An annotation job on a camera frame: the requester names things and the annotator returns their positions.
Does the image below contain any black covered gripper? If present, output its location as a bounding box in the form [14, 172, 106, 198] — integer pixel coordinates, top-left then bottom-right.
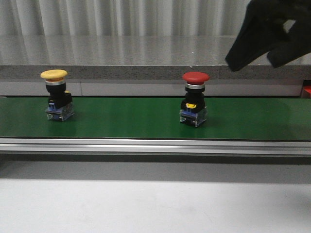
[225, 0, 311, 72]

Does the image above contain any red mushroom push button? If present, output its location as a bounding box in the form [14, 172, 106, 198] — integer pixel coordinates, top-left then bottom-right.
[179, 71, 209, 127]

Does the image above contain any yellow mushroom push button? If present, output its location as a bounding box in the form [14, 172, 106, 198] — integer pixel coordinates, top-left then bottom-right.
[40, 69, 74, 121]

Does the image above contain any red object at right edge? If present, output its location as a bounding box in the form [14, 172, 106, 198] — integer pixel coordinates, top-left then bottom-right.
[301, 85, 311, 99]

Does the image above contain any green conveyor belt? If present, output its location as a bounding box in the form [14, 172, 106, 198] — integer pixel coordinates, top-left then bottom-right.
[0, 97, 311, 141]

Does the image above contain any grey stone counter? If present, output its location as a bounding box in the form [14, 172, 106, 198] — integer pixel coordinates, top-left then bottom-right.
[0, 35, 311, 97]

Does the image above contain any grey pleated curtain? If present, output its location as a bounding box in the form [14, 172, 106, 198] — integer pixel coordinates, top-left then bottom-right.
[0, 0, 248, 36]

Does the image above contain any aluminium conveyor side rail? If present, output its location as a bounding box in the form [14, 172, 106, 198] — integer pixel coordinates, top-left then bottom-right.
[0, 138, 311, 157]

